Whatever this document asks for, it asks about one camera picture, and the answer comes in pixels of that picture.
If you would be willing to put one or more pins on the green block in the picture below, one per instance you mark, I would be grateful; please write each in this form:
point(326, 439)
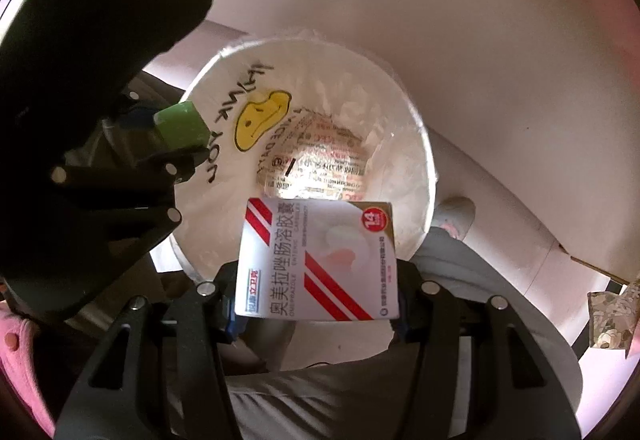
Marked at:
point(181, 127)

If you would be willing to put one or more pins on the grey slipper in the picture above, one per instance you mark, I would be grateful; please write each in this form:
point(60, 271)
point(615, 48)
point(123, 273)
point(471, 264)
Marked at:
point(455, 215)

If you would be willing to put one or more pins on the patterned paper scrap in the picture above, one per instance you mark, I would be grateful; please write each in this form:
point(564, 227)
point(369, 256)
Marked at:
point(613, 318)

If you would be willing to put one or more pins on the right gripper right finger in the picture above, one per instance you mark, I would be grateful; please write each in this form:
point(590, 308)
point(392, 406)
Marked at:
point(479, 373)

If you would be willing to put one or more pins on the white red medicine box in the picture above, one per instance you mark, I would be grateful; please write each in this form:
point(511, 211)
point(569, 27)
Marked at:
point(317, 260)

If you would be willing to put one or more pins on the white lined trash bin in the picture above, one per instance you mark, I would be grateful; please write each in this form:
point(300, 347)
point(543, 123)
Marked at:
point(300, 117)

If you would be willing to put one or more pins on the pink floral bed sheet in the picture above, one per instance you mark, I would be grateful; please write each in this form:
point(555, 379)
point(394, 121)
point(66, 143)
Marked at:
point(17, 364)

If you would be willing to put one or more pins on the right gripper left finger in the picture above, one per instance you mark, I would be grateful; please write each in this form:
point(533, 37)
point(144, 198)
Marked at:
point(156, 371)

